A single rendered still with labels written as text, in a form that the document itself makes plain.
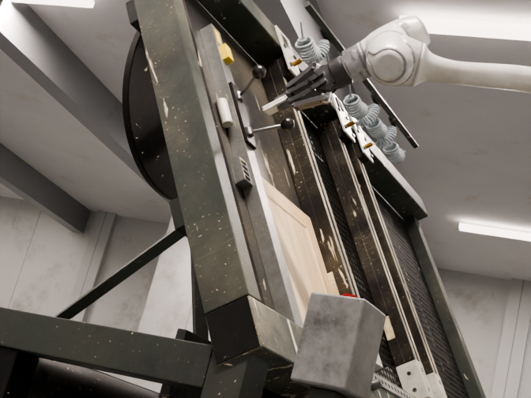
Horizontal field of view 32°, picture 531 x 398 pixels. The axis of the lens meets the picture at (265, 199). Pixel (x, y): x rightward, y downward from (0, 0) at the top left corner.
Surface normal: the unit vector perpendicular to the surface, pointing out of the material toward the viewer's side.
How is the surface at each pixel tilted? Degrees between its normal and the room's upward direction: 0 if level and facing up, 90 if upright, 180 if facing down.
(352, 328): 90
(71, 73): 90
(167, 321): 90
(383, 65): 128
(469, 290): 90
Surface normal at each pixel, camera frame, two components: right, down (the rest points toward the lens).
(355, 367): 0.86, 0.07
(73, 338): -0.45, -0.37
